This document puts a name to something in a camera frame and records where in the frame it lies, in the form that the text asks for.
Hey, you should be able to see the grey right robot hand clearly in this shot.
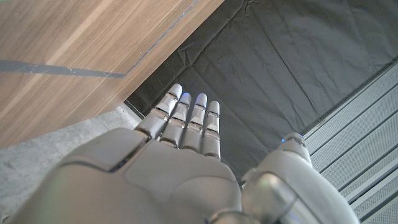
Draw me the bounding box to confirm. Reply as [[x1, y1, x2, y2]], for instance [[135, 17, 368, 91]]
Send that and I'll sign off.
[[11, 83, 361, 224]]

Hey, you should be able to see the wooden table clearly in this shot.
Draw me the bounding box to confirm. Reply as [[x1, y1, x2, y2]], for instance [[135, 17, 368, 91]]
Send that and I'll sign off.
[[0, 0, 200, 79]]

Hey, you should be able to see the black fabric backdrop curtain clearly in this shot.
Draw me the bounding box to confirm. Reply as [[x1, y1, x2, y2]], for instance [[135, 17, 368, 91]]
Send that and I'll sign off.
[[126, 0, 398, 184]]

